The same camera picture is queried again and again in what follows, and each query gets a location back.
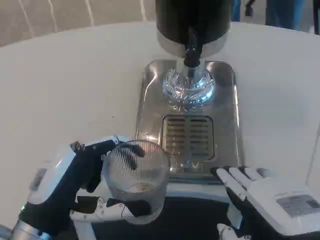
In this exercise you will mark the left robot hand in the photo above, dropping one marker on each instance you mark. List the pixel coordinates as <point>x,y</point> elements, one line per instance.
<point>60,180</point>

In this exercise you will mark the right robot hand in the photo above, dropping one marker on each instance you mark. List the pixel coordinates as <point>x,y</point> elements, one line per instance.
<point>275,200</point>

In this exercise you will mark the clear ribbed glass cup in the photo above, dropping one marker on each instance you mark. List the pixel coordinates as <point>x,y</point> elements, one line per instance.
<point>136,180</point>

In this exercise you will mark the left silver robot forearm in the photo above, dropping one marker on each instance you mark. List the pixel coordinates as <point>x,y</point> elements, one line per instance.
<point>18,228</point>

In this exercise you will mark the drip tray grid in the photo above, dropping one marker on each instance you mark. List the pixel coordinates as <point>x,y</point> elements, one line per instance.
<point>188,136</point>

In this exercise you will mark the steel drip tray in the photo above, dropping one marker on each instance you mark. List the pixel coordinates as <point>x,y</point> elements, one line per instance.
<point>188,120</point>

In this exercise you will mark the black dispenser tap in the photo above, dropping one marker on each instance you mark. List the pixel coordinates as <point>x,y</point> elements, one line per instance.
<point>192,50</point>

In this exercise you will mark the person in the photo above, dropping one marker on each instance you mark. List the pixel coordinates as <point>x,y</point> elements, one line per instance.
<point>268,12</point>

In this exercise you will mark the black drink dispenser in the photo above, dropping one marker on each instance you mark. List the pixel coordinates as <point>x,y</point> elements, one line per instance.
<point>192,23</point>

